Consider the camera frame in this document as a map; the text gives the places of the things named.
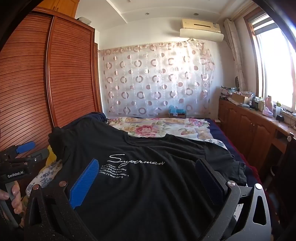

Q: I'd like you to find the pile of papers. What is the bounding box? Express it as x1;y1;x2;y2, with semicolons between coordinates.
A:
220;86;237;100

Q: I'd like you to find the pink floral quilt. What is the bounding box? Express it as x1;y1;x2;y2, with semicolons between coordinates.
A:
108;116;229;151

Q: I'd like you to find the white air conditioner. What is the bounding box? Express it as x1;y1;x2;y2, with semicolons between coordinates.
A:
180;28;225;42

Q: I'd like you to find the yellow cloth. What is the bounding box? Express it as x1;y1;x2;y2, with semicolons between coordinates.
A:
45;145;57;167

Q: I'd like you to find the long wooden cabinet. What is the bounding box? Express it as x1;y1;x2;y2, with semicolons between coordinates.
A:
218;97;296;183

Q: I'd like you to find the sheer circle-patterned curtain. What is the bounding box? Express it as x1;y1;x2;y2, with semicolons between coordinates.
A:
98;40;215;117

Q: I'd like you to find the beige air conditioner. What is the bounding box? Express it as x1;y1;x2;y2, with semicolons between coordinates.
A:
181;19;222;33

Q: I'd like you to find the dark wooden chair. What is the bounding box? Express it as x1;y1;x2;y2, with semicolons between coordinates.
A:
264;136;296;241

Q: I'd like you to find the blue plastic item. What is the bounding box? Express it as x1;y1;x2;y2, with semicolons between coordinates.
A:
168;105;186;118

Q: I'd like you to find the pink plastic bag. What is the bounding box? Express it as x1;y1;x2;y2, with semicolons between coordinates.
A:
262;96;275;117

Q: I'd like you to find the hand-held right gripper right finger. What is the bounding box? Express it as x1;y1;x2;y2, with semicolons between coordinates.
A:
195;158;271;241

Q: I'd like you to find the floral window curtain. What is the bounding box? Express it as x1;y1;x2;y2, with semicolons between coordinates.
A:
224;19;247;92

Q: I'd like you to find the wooden slatted wardrobe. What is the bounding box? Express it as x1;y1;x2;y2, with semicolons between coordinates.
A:
0;0;104;193

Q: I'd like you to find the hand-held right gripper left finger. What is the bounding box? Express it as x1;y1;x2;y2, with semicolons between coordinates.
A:
23;158;101;241

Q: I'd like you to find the navy folded garment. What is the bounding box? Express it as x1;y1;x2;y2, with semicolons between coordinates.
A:
79;112;106;124

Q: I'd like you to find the black printed t-shirt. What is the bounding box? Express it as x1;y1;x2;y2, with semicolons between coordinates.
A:
48;120;247;241

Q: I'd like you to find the wooden framed window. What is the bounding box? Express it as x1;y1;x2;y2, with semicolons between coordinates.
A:
245;9;296;116

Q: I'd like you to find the navy blanket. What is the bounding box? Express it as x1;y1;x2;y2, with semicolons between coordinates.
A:
207;118;257;183

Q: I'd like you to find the cardboard box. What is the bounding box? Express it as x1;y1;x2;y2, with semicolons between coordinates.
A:
231;91;250;105

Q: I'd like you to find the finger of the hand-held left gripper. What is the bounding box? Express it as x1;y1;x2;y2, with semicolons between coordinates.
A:
14;148;50;165
9;141;36;155

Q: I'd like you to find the person's left hand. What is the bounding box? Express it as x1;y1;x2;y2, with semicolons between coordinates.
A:
0;182;25;229

